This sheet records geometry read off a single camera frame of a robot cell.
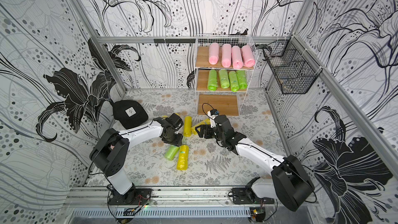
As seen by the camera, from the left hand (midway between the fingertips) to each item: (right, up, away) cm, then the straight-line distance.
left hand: (177, 144), depth 90 cm
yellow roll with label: (+18, +13, +6) cm, 22 cm away
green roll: (-2, -3, -6) cm, 7 cm away
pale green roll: (+27, +37, -6) cm, 46 cm away
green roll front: (+32, +37, -6) cm, 50 cm away
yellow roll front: (+4, -6, -10) cm, 12 cm away
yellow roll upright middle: (+6, +11, +2) cm, 12 cm away
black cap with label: (-33, +18, +8) cm, 38 cm away
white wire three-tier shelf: (+32, +26, +22) cm, 47 cm away
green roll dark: (+20, +35, -7) cm, 41 cm away
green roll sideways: (+37, +37, -6) cm, 53 cm away
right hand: (+15, +12, -7) cm, 20 cm away
